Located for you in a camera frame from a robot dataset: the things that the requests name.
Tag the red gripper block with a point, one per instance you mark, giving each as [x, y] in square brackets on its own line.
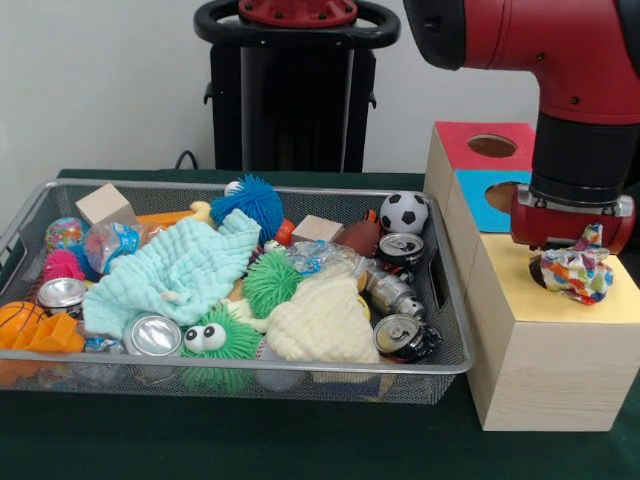
[550, 230]

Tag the colourful spotted cloth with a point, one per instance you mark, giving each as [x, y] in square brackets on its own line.
[577, 275]

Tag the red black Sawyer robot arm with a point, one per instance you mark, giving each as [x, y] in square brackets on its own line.
[550, 50]

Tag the wooden box with three holes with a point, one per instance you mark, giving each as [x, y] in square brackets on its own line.
[550, 370]

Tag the dark green table cloth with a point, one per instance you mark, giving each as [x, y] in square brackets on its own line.
[250, 440]
[631, 270]

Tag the black white soccer ball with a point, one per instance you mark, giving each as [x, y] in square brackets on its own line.
[405, 212]

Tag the crushed black drink can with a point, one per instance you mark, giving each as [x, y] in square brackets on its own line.
[400, 337]

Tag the cream waffle cloth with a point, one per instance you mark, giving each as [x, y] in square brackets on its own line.
[320, 322]

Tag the green spiky ball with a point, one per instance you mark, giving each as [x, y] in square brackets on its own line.
[270, 282]

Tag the blue spiky ball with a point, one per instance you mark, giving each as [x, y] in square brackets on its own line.
[250, 200]

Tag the green spiky toy with eyes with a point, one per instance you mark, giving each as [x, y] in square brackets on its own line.
[230, 335]

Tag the mint waffle cloth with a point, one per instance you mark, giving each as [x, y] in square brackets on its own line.
[175, 270]

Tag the silver drink can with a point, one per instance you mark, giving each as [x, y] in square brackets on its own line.
[152, 336]

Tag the plain wooden cube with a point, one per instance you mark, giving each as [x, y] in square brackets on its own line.
[105, 205]

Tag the orange toy basketball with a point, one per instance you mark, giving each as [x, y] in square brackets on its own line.
[20, 320]

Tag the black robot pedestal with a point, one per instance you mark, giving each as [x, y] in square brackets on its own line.
[295, 100]

